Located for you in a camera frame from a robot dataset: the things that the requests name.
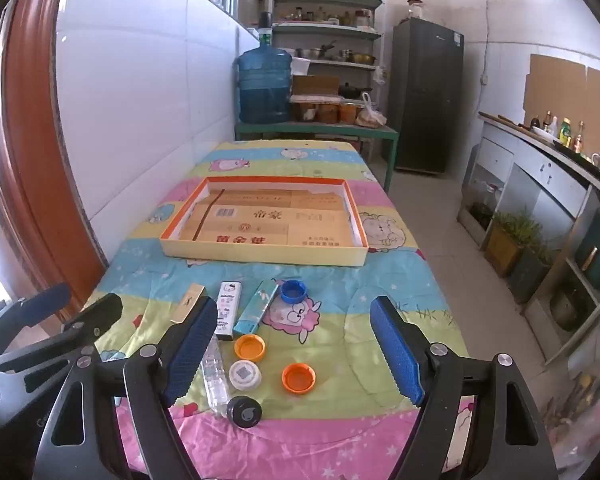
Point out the cartoon sheep printed blanket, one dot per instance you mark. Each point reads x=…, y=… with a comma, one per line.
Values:
x=355, y=310

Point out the grey kitchen counter cabinet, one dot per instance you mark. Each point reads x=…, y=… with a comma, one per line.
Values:
x=545, y=170

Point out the black pan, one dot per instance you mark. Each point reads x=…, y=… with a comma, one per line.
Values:
x=354, y=91

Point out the yellow-green bottle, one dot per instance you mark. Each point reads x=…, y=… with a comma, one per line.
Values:
x=565, y=132

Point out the white bottle cap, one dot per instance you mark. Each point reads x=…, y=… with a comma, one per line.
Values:
x=245, y=375

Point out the dark green planter box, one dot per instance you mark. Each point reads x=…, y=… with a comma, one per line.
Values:
x=530, y=272

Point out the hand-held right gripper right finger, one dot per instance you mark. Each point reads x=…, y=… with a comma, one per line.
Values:
x=397, y=355

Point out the glass jar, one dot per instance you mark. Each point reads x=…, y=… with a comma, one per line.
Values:
x=415, y=8

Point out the white cartoon lighter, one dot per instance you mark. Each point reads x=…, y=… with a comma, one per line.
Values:
x=227, y=310

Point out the dark orange bottle cap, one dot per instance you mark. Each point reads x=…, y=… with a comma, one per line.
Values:
x=298, y=377

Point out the glass jug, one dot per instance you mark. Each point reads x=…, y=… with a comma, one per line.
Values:
x=491, y=196

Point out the tall dark sauce bottle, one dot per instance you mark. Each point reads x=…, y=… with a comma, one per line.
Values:
x=547, y=120

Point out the gold lipstick box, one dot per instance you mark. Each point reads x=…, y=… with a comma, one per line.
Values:
x=189, y=302

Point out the clear tub of orange food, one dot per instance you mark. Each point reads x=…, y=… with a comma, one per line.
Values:
x=328, y=111
x=349, y=111
x=304, y=111

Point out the shallow orange-rimmed cardboard box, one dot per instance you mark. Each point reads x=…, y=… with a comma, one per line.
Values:
x=260, y=255

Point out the dark grey refrigerator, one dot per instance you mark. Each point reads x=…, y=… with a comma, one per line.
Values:
x=425, y=95

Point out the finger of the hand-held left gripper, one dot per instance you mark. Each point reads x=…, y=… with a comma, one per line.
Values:
x=40, y=305
x=97, y=315

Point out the slim brown bottle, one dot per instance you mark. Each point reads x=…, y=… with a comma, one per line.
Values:
x=579, y=139

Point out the metal bowls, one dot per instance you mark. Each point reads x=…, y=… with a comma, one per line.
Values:
x=335, y=54

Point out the teal toothpaste box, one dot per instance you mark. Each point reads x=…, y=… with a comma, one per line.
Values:
x=255, y=310

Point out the black bottle cap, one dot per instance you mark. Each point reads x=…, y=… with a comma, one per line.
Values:
x=244, y=411

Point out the blue bottle cap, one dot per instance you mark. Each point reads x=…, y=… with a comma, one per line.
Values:
x=293, y=291

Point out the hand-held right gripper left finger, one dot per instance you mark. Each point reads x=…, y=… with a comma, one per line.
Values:
x=190, y=350

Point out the green metal table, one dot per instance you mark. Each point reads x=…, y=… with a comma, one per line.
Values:
x=320, y=130

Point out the white bottle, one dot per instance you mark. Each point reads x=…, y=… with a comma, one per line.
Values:
x=555, y=126

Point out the plastic bag of bread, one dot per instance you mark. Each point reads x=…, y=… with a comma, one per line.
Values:
x=370, y=115

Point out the large cardboard wall sheet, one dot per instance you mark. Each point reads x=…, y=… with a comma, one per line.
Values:
x=555, y=90

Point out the light orange bottle cap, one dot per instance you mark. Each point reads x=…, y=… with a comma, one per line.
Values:
x=250, y=347

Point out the yellow planter box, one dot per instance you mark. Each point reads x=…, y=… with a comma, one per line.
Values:
x=502, y=250

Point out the blue water jug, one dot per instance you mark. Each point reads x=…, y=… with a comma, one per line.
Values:
x=264, y=80

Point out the brown cardboard box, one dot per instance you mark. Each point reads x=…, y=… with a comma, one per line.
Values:
x=315, y=85

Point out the row of jars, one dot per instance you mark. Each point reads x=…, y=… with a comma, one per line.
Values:
x=325, y=15

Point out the red-brown door frame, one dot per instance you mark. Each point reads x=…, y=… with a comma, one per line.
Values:
x=30, y=135

